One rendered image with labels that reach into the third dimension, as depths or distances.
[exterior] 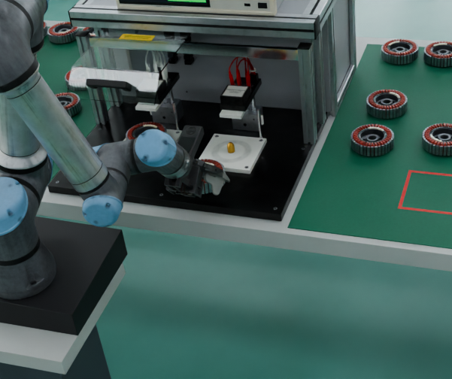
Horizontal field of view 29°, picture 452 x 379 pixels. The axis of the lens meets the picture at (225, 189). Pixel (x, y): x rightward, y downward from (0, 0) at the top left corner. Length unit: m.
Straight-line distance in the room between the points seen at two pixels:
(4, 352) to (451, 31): 3.20
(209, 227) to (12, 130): 0.56
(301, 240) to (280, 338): 0.83
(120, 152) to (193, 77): 0.74
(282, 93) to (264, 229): 0.52
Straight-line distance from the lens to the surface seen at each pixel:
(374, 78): 2.61
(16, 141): 1.84
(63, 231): 2.04
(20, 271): 1.87
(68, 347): 1.86
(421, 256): 1.99
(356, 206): 2.10
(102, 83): 2.11
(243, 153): 2.26
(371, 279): 3.01
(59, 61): 2.96
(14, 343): 1.92
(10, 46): 1.57
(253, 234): 2.07
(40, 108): 1.61
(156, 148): 1.76
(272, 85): 2.43
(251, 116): 2.34
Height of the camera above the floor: 2.04
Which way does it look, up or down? 36 degrees down
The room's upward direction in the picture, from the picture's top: 8 degrees counter-clockwise
